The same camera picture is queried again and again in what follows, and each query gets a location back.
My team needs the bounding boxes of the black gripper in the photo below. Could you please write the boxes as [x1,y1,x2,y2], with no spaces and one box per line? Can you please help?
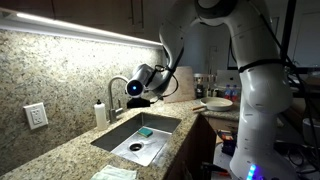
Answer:
[126,96,152,110]

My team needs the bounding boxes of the steel gooseneck tap faucet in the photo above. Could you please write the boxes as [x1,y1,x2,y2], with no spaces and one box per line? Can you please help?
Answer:
[107,75,129,124]

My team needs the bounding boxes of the teal sponge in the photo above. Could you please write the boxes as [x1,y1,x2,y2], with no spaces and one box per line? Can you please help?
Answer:
[137,127,154,139]

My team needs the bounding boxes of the white soap dispenser bottle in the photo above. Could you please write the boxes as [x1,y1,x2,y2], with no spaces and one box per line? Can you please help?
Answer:
[93,99,108,132]

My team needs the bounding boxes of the stainless steel sink basin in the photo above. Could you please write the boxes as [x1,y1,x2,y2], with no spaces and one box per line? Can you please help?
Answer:
[90,111,183,168]

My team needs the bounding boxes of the wooden cutting board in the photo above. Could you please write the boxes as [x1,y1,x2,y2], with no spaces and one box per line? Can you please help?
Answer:
[163,65,196,104]

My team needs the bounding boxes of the spice jar rack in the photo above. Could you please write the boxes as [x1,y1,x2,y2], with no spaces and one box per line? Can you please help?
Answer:
[193,73,218,98]

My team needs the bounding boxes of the dark wooden base cabinet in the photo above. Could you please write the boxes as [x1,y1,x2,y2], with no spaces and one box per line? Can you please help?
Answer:
[164,114,218,180]

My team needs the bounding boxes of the white teal folded towel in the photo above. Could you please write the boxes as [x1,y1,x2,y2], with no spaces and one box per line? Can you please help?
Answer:
[90,164,138,180]

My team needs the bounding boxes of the white frying pan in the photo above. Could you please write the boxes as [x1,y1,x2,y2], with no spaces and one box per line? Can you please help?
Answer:
[191,96,234,113]

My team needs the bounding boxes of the blue label water bottle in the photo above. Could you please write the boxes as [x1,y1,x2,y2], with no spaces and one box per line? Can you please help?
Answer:
[223,84,232,100]
[230,84,239,103]

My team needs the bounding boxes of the white countertop box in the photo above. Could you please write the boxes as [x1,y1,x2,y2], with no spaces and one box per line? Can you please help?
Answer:
[216,69,242,88]

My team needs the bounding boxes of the box of small items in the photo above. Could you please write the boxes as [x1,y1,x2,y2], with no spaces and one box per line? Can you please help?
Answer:
[216,129,238,157]

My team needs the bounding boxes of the under-cabinet light strip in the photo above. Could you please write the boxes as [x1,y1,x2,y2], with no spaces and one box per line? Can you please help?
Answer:
[0,8,164,51]

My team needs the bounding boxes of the black vertical pole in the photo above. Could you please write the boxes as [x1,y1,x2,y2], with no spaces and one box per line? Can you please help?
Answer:
[280,0,298,59]

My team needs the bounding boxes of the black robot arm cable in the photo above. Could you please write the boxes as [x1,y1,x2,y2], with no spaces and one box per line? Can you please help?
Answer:
[146,64,180,101]

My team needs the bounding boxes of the red handled tool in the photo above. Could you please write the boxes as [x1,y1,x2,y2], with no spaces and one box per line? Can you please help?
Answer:
[200,162,231,177]

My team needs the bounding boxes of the dark wooden wall cabinets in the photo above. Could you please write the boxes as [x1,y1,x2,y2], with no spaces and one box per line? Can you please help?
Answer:
[0,0,168,43]

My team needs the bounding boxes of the white wall power outlet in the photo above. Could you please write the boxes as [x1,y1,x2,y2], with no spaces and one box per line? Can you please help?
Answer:
[23,102,49,130]

